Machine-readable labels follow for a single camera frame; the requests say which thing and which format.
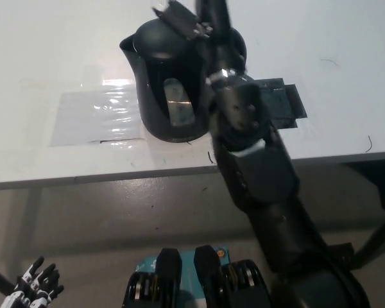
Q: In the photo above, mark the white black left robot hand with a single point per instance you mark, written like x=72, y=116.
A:
x=35, y=285

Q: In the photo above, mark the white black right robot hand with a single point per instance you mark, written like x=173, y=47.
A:
x=218, y=32

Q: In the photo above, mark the black electric kettle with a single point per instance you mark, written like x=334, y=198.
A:
x=154, y=80

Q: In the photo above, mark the black tape patch on table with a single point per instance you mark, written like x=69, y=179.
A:
x=285, y=102

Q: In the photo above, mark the clear plastic sheet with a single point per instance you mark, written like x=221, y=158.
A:
x=93, y=118

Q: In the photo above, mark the black tape patch on floor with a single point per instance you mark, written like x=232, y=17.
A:
x=343, y=253

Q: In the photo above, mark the black table leg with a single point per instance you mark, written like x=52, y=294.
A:
x=373, y=245

